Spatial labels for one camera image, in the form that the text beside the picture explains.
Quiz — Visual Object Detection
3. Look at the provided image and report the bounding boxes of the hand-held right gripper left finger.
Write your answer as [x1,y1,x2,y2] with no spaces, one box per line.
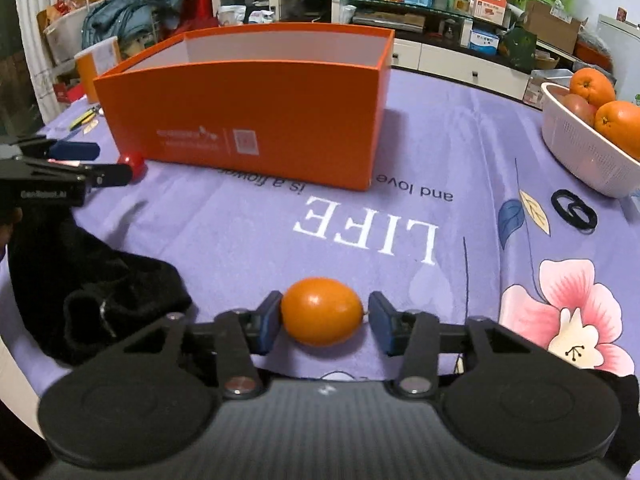
[90,290,285,400]

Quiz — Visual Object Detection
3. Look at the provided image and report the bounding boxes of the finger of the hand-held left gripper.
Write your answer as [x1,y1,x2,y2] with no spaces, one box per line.
[0,135,101,161]
[0,157,133,188]

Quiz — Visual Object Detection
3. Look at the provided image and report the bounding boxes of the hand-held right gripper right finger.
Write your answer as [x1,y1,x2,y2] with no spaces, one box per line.
[368,291,556,397]

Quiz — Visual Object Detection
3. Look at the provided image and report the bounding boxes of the red cherry tomato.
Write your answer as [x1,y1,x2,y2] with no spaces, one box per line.
[116,152,146,181]

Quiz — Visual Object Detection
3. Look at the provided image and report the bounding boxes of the small orange kumquat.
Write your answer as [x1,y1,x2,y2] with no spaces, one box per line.
[281,277,364,347]

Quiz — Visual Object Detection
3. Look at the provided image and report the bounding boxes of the orange cardboard box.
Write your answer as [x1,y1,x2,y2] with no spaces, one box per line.
[93,22,396,192]

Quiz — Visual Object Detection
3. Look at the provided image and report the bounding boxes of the person's left forearm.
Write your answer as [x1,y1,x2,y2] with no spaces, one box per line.
[7,207,193,367]

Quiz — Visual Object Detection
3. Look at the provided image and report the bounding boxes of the yellow utility knife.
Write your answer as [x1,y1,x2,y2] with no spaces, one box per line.
[68,105,101,132]

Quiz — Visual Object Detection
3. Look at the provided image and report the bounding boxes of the purple floral tablecloth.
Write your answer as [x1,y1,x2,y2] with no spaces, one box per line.
[0,67,640,386]

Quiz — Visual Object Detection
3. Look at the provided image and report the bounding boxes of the white curtain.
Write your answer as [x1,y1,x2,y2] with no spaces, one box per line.
[15,0,61,126]

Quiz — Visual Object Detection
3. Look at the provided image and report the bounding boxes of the blue down jacket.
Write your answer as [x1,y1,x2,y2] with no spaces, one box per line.
[81,0,186,53]

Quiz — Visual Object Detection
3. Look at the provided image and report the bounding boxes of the red bag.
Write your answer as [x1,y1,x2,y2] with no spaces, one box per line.
[180,0,218,28]

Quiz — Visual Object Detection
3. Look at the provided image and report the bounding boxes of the white snack bag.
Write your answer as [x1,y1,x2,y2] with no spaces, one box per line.
[218,5,247,27]

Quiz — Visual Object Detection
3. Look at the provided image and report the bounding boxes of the white plastic basket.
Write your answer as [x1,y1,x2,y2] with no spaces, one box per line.
[541,82,640,198]

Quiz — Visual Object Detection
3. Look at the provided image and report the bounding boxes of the white low cabinet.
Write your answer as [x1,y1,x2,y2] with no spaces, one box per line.
[390,40,531,101]

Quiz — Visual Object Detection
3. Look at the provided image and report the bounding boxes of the printed cardboard box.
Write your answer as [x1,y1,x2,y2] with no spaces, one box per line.
[522,67,573,111]

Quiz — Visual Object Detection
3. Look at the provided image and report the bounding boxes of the black glass television stand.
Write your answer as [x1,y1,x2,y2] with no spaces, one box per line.
[327,0,571,68]

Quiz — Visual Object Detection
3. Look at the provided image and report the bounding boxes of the red apple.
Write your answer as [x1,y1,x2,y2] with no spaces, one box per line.
[562,92,599,126]

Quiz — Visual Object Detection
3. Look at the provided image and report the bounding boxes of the dark green gift bag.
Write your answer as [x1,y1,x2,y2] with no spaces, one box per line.
[497,27,538,73]

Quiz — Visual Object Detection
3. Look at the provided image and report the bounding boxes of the orange and white carton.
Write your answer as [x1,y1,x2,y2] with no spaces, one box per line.
[470,0,508,23]

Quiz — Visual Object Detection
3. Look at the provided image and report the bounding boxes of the orange plastic crate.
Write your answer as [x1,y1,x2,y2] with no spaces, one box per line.
[575,40,613,71]

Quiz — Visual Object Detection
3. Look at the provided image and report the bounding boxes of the brown cardboard box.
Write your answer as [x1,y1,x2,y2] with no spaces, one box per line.
[522,0,583,53]

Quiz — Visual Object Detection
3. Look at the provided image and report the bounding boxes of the white chest freezer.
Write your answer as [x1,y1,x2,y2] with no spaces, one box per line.
[597,14,640,106]

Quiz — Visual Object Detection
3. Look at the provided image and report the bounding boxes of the black hair tie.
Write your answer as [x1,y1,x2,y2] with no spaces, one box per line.
[551,189,583,223]
[567,200,598,233]

